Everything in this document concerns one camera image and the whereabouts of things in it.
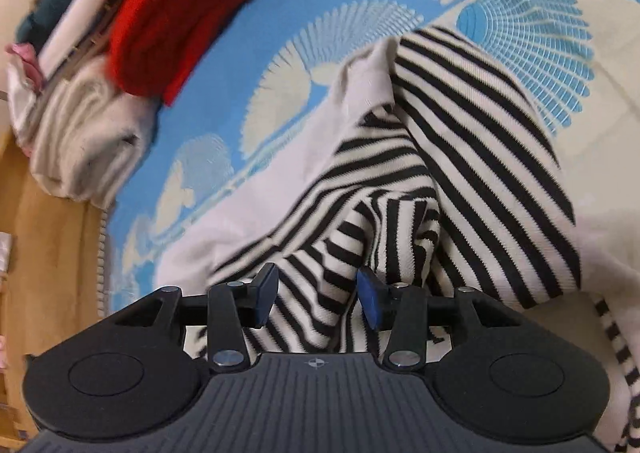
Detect black white striped shirt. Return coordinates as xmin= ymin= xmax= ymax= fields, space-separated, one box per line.
xmin=154 ymin=26 xmax=640 ymax=453

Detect cream folded quilt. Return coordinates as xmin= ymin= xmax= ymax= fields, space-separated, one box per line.
xmin=9 ymin=54 xmax=157 ymax=210

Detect wooden bed frame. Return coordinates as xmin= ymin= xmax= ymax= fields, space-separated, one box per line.
xmin=1 ymin=131 xmax=102 ymax=438

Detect white dark-trim folded bedding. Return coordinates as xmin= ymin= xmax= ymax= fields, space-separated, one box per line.
xmin=37 ymin=0 xmax=172 ymax=84

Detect blue cream patterned bedsheet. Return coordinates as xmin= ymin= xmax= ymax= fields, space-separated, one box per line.
xmin=96 ymin=0 xmax=640 ymax=453

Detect white pink folded clothes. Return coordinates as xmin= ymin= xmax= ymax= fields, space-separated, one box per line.
xmin=4 ymin=43 xmax=46 ymax=98

